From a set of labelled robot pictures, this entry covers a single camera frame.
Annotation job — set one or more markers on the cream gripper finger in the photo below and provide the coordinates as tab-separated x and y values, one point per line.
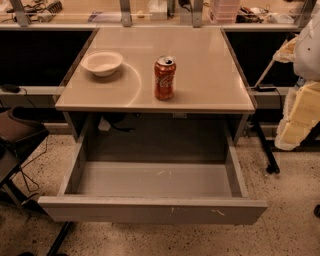
301	113
285	53

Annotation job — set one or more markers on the white bowl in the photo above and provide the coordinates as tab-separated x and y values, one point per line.
102	63

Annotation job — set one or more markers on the dark office chair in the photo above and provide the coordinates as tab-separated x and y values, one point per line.
19	137

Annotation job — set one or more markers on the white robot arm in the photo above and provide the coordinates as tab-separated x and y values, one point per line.
307	52

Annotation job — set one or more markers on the black power adapter left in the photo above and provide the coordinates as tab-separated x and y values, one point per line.
10	88

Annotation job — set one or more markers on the grey cabinet with beige top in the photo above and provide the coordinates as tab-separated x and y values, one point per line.
151	90

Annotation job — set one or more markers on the red coke can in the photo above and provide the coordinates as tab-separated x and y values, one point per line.
164	71

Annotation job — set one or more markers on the pink plastic container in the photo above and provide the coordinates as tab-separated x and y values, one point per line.
223	11

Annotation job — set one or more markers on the open grey top drawer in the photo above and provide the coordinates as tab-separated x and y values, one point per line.
188	177

